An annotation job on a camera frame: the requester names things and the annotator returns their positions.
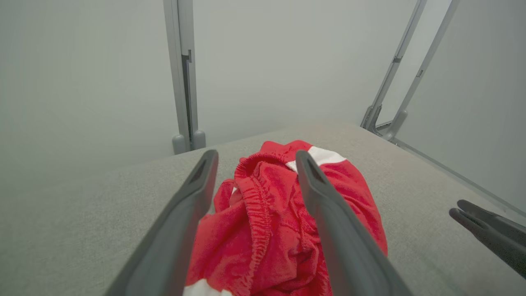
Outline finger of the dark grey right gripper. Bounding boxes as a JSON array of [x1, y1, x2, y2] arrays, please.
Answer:
[[457, 199, 526, 247], [449, 208, 526, 280]]

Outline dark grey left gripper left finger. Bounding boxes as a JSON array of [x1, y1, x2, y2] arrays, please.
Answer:
[[105, 149, 219, 296]]

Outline grey double frame post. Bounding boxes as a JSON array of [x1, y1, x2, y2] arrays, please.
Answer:
[[163, 0, 206, 155]]

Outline grey frame rail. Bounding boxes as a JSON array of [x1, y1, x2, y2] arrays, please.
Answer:
[[388, 136, 526, 216]]

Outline grey slanted frame post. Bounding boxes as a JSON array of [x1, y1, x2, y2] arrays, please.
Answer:
[[382, 0, 461, 142], [360, 0, 428, 133]]

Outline red shorts with white trim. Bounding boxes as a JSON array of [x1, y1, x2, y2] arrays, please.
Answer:
[[183, 140, 389, 296]]

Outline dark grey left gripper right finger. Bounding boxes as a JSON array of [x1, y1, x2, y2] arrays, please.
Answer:
[[295, 150, 413, 296]]

